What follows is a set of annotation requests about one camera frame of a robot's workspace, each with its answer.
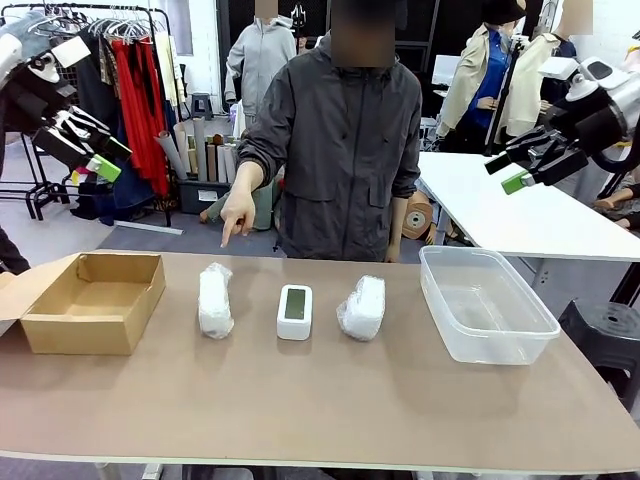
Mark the black plastic stool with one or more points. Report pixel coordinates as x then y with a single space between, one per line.
605 340

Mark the unwrapped white digital clock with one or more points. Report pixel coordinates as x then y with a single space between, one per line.
295 310

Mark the tall grey paper roll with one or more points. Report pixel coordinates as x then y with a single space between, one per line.
200 150

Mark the metal bar on floor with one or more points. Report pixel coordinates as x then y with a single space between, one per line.
150 228

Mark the beige paper roll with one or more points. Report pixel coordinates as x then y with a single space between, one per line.
182 147

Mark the person's right hand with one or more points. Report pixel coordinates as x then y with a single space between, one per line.
242 200

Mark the white table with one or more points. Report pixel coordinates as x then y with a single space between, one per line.
500 215

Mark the person in grey hoodie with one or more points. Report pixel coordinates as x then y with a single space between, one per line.
260 55

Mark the bubble-wrapped clock with tuft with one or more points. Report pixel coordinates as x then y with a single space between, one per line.
216 305

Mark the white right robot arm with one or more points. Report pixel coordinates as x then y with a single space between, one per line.
625 105

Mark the white computer case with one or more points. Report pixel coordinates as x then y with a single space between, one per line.
429 132

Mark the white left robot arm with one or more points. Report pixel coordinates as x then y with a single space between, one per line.
7 60

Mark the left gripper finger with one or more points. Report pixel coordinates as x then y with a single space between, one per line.
105 169
107 142

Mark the lying mannequin grey sock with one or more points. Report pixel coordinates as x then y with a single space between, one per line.
212 212

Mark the dark storage bin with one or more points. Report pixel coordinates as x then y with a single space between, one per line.
200 197

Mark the brown cardboard tube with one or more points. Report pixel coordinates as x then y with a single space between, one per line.
211 162

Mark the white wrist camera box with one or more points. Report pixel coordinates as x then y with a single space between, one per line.
556 67
70 50

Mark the brown cardboard spool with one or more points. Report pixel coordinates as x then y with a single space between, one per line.
417 220

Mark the black hanging garment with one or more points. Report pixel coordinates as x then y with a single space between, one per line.
95 80

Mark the open brown cardboard box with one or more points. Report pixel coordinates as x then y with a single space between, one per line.
75 335

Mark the red dress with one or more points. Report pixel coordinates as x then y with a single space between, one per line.
140 110

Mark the small grey stool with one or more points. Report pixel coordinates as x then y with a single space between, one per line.
201 102

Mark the blue denim jacket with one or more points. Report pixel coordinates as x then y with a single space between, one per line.
30 27

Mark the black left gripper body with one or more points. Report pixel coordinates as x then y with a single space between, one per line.
35 100

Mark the mannequin beige coat black hat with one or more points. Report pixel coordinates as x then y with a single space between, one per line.
480 85

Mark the white monitor box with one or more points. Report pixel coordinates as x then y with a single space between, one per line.
447 70

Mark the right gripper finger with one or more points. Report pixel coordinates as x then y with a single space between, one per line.
525 145
515 184

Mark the clear plastic container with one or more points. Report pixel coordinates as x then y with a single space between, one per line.
490 310

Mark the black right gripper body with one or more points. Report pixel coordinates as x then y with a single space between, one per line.
585 125

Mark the black tripod pole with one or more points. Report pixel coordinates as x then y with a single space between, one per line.
505 90

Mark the person in grey jacket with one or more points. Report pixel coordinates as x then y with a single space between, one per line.
340 150

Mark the black clothes rack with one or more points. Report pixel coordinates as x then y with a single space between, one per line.
100 6

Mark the person in black trousers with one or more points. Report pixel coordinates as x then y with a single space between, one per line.
10 255

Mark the seated bare mannequin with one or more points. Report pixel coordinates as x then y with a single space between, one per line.
620 202

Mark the person's left hand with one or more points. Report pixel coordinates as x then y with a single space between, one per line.
392 252

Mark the cream hanging garment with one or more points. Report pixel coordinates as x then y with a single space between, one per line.
167 70

